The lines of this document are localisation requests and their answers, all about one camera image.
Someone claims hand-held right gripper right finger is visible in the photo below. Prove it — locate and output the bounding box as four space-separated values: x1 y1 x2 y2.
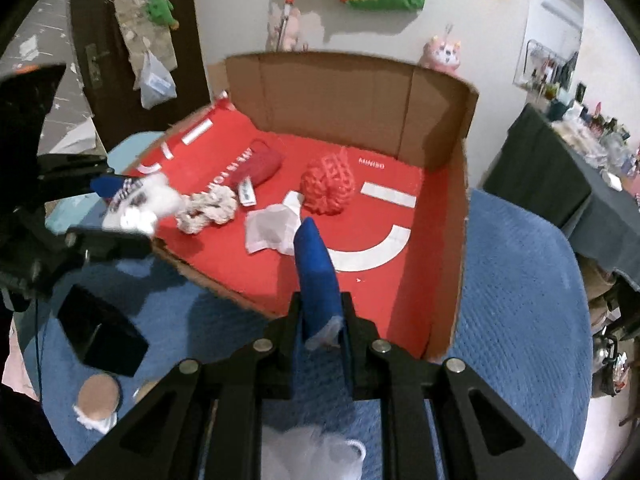
340 305 581 480

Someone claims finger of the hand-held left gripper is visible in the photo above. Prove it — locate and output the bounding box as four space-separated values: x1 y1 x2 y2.
65 224 153 262
37 155 132 200

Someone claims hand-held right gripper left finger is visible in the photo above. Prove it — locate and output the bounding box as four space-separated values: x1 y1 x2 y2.
65 292 306 480

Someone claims white fluffy bunny toy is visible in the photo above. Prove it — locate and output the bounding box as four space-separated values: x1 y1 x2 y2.
102 172 183 236

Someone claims blue towel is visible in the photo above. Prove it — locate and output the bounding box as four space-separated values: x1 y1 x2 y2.
292 217 346 352

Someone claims white mesh bath sponge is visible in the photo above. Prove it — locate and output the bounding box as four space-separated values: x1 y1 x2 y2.
260 427 368 480

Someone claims cream lace scrunchie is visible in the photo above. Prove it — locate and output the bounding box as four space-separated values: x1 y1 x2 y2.
175 187 238 235

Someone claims white translucent pouch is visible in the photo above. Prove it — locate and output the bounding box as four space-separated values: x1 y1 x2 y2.
245 191 305 255

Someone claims tan powder puff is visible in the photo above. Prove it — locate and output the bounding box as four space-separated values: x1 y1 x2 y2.
79 374 122 418
133 380 161 403

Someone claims red knitted pouch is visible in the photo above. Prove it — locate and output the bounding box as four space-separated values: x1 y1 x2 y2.
235 139 286 207

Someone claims red mesh bath sponge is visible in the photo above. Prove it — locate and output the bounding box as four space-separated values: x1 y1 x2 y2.
300 147 358 216

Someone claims cardboard box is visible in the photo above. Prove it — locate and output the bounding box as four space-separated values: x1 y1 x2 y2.
122 51 481 363

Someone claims light blue bed sheet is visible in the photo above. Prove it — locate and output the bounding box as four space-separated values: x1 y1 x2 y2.
45 132 161 236

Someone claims white paper sheet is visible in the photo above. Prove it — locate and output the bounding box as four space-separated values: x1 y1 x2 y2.
37 115 106 156

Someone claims dark patterned tin box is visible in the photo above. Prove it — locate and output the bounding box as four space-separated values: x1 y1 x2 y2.
57 284 151 377

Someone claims clear plastic bag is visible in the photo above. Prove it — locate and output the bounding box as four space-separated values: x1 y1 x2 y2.
134 50 177 110

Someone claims blue textured blanket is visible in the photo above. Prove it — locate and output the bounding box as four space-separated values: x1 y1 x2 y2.
10 187 593 480

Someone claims pink cloth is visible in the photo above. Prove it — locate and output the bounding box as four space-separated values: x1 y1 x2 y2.
2 327 41 401

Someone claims dark brown door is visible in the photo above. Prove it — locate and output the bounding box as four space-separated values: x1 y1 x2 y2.
70 0 211 126

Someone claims green plush toy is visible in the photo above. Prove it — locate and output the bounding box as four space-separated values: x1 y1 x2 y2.
145 0 181 31

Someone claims toy stick with orange tip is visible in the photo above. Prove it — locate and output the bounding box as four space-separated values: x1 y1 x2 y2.
277 0 296 52

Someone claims pink plush toy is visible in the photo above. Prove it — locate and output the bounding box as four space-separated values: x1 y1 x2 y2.
267 2 303 52

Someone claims table with dark cloth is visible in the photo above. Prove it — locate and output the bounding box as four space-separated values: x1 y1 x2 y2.
482 102 640 291

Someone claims pink cat plush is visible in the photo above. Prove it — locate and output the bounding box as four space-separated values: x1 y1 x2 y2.
419 35 463 77

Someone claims row of cosmetics bottles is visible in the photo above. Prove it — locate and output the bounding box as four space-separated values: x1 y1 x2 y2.
525 50 640 196

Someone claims metal door handle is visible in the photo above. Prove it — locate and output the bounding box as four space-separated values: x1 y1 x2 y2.
85 44 108 92

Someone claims beige hanging wall organizer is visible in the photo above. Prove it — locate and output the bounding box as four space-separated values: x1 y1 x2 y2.
104 0 178 81

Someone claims wall mirror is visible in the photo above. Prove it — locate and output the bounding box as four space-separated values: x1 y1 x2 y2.
525 0 583 93

